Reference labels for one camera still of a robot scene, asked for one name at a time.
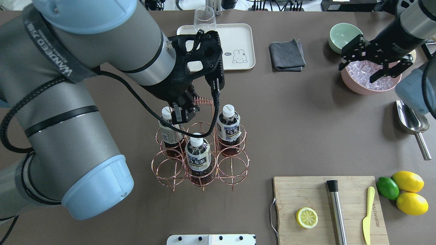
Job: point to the green bowl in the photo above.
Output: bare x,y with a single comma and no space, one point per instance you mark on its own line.
341,34

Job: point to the half lemon slice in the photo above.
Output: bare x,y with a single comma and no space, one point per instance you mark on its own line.
307,217

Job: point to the grey folded cloth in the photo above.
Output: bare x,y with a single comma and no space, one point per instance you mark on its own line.
287,56

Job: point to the steel muddler black tip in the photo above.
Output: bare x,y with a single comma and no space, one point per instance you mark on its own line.
339,225

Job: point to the yellow lemon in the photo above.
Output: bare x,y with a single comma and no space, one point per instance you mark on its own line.
412,203
408,181

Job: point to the tea bottle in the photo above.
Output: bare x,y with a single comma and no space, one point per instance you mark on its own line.
174,141
228,130
199,161

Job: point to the copper wire bottle basket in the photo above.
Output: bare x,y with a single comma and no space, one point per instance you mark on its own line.
231,170

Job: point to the bamboo cutting board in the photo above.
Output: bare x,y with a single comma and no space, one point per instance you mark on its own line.
294,193

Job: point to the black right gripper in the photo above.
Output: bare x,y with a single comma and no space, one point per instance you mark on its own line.
391,45

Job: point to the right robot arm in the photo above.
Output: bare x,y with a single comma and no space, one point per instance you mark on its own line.
417,90

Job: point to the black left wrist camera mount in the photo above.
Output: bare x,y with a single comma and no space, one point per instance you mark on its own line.
204,47

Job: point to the yellow lemon lower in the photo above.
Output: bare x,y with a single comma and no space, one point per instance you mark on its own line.
412,203

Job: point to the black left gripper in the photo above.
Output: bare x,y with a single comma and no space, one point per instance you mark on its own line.
162,90

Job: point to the yellow plastic knife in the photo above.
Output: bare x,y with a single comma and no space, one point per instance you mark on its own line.
366,222

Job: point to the clear ice cubes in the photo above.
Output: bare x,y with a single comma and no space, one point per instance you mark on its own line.
361,73

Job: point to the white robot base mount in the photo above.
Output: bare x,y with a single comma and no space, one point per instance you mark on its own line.
212,239

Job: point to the cream serving tray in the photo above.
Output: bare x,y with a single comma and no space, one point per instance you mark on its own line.
237,45

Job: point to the pink bowl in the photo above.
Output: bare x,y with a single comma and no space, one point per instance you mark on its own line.
357,86

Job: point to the steel ice scoop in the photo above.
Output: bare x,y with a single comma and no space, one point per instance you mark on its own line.
414,124

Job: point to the green lime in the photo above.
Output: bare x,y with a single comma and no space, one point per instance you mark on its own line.
387,188

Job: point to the clear wine glass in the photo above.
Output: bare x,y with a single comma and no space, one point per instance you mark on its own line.
204,19

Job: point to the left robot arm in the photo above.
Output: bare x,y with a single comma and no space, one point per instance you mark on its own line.
46,54

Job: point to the yellow lemon upper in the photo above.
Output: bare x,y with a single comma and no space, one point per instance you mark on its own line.
408,181

